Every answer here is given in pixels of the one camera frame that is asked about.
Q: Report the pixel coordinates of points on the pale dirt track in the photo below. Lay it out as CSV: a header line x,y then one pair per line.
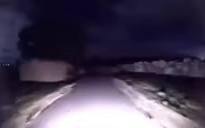
x,y
96,100

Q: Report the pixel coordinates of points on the large dark tree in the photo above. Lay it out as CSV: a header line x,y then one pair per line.
x,y
53,41

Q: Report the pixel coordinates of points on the pale building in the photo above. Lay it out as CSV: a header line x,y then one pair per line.
x,y
43,70

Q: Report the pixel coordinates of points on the grass verge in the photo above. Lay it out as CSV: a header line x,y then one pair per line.
x,y
176,93
20,96

